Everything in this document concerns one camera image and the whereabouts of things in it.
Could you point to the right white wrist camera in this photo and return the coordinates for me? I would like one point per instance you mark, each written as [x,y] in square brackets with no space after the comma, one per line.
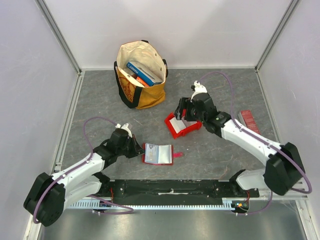
[197,88]

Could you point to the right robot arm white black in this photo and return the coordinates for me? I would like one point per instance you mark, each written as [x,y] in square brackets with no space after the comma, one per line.
[283,166]

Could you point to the red leather card holder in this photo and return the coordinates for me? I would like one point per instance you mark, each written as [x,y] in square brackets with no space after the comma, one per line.
[166,155]

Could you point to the blue book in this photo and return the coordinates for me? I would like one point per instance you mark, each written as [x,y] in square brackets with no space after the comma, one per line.
[142,71]

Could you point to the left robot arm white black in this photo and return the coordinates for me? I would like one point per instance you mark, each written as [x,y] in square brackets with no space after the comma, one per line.
[51,194]

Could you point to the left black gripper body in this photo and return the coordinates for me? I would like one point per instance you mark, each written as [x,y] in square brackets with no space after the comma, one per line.
[128,149]

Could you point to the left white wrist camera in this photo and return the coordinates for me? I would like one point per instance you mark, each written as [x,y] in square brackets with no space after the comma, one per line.
[127,127]

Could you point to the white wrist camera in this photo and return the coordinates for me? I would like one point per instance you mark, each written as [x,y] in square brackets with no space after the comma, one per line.
[127,127]
[197,88]

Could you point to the white card stack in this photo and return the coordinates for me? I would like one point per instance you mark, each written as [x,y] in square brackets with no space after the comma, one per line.
[178,125]

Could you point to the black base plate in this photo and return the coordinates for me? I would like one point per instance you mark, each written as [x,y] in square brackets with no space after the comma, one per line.
[204,187]

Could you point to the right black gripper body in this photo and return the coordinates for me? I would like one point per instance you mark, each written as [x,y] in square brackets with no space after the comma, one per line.
[186,110]

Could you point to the slotted cable duct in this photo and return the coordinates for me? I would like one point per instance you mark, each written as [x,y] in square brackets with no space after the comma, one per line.
[97,205]

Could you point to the red silver long box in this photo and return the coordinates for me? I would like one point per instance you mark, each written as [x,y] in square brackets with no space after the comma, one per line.
[247,119]

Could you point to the orange book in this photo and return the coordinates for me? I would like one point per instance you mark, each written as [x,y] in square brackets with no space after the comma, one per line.
[142,82]

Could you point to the red plastic bin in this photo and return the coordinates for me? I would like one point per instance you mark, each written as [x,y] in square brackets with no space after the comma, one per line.
[190,126]

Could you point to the yellow canvas tote bag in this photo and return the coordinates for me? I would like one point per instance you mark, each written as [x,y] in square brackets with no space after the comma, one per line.
[133,94]

